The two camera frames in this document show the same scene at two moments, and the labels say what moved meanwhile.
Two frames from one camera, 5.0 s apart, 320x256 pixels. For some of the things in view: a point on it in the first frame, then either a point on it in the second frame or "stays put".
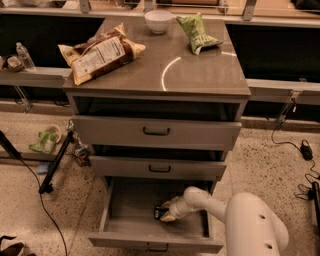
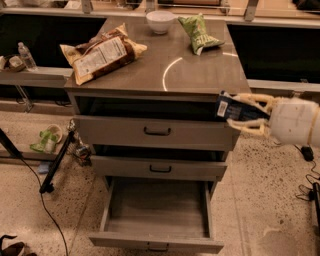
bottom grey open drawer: [129, 220] stays put
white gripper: [177, 208] → [290, 120]
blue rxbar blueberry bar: [160, 211] → [237, 109]
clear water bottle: [26, 59] stays put
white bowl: [158, 20] stays put
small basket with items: [15, 64] stays put
